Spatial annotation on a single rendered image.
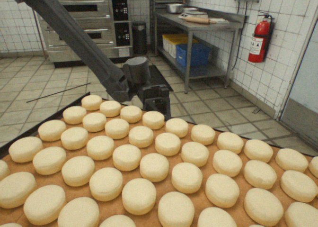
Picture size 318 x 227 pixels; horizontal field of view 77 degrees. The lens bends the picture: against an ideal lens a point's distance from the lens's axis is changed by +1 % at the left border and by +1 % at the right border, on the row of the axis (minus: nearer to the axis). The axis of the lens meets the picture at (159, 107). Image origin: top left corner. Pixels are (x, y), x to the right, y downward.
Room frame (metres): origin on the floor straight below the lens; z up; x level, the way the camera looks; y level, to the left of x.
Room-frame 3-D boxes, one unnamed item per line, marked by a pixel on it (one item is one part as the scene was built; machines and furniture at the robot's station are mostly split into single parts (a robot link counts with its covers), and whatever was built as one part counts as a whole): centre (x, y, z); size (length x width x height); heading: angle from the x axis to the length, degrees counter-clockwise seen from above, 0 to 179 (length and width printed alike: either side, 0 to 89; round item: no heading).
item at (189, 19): (2.81, -0.50, 0.91); 0.56 x 0.06 x 0.06; 43
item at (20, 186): (0.19, 0.21, 1.01); 0.05 x 0.05 x 0.02
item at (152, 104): (0.44, -0.01, 0.98); 0.09 x 0.07 x 0.07; 23
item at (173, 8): (4.00, -0.30, 0.95); 0.39 x 0.39 x 0.14
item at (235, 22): (3.47, -0.46, 0.49); 1.90 x 0.72 x 0.98; 14
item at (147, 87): (0.51, 0.02, 0.99); 0.07 x 0.07 x 0.10; 23
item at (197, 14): (3.20, -0.50, 0.92); 0.32 x 0.30 x 0.09; 111
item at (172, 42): (3.62, -0.42, 0.36); 0.47 x 0.38 x 0.26; 104
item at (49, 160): (0.25, 0.19, 1.00); 0.05 x 0.05 x 0.02
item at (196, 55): (3.18, -0.53, 0.36); 0.47 x 0.38 x 0.26; 106
